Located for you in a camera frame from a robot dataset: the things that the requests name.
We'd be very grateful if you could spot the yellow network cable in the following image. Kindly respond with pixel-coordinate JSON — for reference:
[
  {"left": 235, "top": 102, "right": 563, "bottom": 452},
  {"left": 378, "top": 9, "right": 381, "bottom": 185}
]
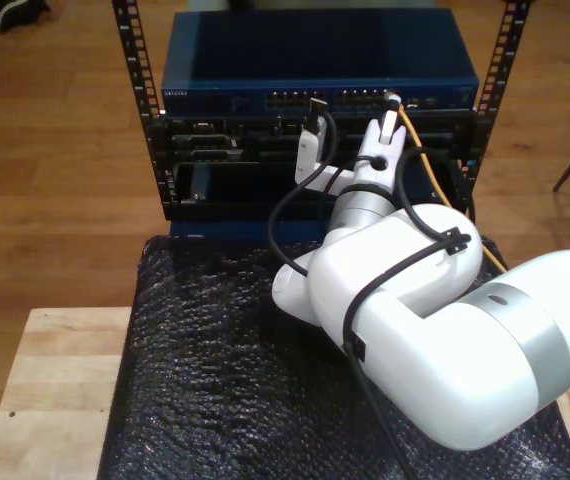
[{"left": 383, "top": 88, "right": 570, "bottom": 451}]

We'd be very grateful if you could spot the black rack server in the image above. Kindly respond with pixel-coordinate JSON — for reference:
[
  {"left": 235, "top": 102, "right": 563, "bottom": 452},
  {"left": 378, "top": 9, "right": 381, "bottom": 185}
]
[{"left": 147, "top": 114, "right": 491, "bottom": 166}]

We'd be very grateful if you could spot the black bubble wrap mat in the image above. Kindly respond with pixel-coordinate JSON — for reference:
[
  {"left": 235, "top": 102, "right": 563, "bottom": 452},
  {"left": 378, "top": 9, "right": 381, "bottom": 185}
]
[{"left": 97, "top": 234, "right": 570, "bottom": 480}]

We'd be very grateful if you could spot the dark sneaker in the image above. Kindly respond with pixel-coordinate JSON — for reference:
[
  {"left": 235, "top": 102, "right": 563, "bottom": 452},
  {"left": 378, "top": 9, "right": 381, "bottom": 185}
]
[{"left": 0, "top": 0, "right": 51, "bottom": 32}]

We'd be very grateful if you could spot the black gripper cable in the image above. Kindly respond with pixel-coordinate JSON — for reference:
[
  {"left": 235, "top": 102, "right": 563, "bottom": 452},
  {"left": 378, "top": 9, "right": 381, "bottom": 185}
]
[{"left": 267, "top": 154, "right": 389, "bottom": 277}]

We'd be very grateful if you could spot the black perforated rack post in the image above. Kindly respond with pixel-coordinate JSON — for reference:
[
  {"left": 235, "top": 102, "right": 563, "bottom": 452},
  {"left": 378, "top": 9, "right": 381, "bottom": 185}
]
[
  {"left": 111, "top": 0, "right": 176, "bottom": 221},
  {"left": 457, "top": 0, "right": 535, "bottom": 211}
]

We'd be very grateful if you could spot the blue rack base plate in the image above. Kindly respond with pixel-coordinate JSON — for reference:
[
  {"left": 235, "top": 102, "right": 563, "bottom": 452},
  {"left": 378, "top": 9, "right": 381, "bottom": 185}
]
[{"left": 169, "top": 217, "right": 334, "bottom": 246}]

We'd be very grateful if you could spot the blue network switch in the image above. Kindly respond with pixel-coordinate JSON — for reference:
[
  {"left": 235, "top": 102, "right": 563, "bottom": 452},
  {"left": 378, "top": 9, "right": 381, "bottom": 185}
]
[{"left": 161, "top": 9, "right": 481, "bottom": 117}]

